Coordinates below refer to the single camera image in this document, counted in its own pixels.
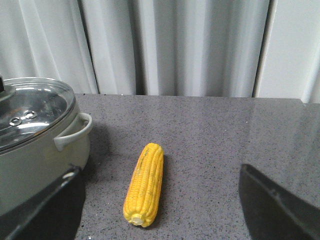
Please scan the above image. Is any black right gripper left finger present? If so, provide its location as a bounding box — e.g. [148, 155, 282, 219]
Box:
[0, 165, 86, 240]

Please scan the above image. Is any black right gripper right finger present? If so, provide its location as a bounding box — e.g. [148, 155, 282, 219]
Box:
[238, 164, 320, 240]

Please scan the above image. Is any grey-green cooking pot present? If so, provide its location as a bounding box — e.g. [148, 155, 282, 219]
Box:
[0, 105, 93, 215]

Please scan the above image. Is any yellow plastic corn cob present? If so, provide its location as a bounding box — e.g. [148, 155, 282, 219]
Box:
[123, 143, 164, 228]

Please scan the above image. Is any glass pot lid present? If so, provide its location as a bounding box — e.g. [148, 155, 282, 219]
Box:
[0, 77, 76, 151]

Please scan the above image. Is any white pleated curtain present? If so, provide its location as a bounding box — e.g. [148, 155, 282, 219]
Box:
[0, 0, 320, 103]

